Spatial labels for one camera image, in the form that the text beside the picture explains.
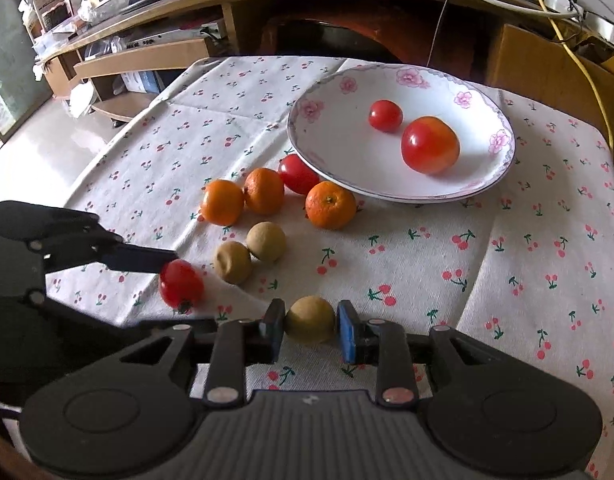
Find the orange mandarin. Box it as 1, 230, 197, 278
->
305, 181, 358, 231
243, 167, 286, 216
200, 179, 245, 227

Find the yellow cable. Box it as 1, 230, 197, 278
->
464, 0, 614, 153

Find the blue white box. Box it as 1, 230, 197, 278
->
122, 70, 160, 93

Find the small round red tomato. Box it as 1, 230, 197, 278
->
368, 100, 404, 133
278, 154, 322, 196

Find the white floral plate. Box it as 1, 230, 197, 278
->
287, 64, 517, 204

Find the oblong red tomato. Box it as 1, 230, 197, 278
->
159, 259, 205, 315

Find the glass door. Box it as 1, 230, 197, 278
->
0, 0, 52, 151

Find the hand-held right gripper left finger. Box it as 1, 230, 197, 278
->
118, 299, 287, 407

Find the black cable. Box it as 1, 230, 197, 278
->
424, 0, 458, 68

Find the brown cardboard box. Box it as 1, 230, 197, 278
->
487, 22, 614, 131

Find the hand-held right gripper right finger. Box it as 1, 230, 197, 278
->
337, 300, 493, 406

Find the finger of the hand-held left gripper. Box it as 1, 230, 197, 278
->
26, 287, 218, 342
0, 201, 180, 273

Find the dark red chair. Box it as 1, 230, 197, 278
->
259, 7, 468, 68

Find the cherry print tablecloth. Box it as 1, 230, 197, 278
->
62, 55, 614, 480

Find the large red tomato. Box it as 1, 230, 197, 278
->
401, 116, 461, 176

